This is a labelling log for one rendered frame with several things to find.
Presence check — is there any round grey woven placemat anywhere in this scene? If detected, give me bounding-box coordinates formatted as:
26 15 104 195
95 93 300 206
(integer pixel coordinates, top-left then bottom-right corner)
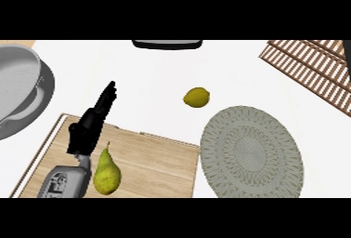
199 105 305 199

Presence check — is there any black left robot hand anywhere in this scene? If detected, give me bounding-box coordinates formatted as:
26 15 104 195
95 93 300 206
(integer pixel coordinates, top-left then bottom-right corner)
66 80 118 156

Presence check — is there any black appliance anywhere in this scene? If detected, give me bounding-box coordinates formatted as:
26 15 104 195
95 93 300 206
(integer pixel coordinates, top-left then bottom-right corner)
129 39 205 50

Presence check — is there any wooden cutting board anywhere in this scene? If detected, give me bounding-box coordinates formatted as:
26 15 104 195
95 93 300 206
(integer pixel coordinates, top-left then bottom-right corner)
10 112 202 199

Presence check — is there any wooden slatted tiered shelf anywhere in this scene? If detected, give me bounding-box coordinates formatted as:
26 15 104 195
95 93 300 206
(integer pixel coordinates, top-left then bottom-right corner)
258 39 351 118

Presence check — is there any dark grey object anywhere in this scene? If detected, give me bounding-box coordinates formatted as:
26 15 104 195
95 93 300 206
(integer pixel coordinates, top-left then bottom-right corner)
340 39 351 80

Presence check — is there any green yellow pear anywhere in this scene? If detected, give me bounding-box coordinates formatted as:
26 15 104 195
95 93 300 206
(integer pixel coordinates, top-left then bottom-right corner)
91 140 123 196

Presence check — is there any grey metal pan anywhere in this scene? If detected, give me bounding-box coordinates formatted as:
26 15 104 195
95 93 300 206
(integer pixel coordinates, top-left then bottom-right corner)
0 43 56 141

